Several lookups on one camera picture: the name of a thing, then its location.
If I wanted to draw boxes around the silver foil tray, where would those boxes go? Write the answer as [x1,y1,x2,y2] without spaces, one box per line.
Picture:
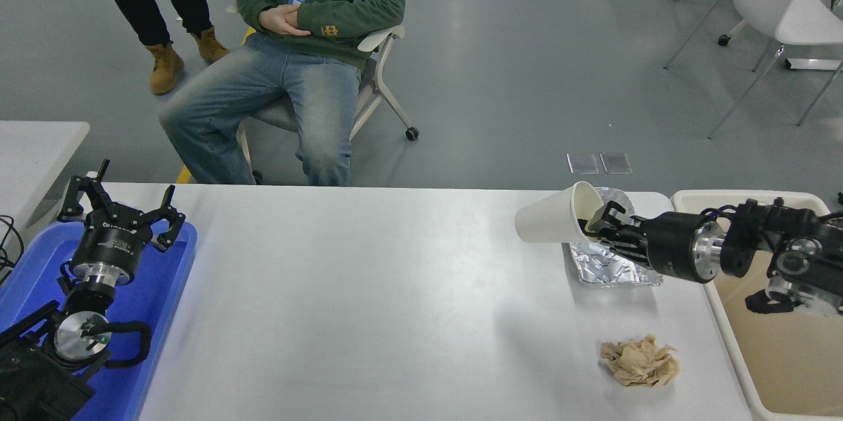
[570,187,665,288]

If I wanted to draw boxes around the tan paper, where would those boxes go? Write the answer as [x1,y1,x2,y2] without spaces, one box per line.
[599,334,682,389]

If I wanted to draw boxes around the blue plastic tray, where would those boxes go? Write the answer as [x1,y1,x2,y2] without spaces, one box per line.
[0,220,198,421]

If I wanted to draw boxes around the person's left hand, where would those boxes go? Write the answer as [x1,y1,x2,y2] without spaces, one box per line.
[280,4,312,27]

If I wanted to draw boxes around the black cables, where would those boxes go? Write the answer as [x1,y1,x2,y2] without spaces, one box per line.
[0,215,26,285]

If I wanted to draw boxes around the person's right hand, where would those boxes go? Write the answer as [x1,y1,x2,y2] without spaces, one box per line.
[259,6,313,37]

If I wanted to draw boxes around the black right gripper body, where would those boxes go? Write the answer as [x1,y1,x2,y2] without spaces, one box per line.
[642,211,709,285]

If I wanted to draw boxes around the metal floor plate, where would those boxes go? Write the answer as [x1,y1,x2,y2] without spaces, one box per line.
[600,152,634,175]
[567,153,600,175]

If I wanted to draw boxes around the white paper cup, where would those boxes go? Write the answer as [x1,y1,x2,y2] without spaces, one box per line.
[514,181,605,245]

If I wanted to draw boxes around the white side table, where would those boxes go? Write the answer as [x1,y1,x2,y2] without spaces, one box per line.
[0,121,92,240]

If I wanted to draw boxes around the white table foot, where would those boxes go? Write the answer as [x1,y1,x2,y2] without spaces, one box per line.
[785,57,843,72]

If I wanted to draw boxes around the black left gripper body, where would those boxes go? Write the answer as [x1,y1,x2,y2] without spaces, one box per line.
[70,212,154,279]

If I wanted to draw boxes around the large pale plastic bin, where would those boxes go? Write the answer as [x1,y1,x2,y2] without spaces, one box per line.
[670,190,843,421]

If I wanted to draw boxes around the grey office chair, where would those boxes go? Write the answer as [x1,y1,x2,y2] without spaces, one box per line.
[226,2,421,186]

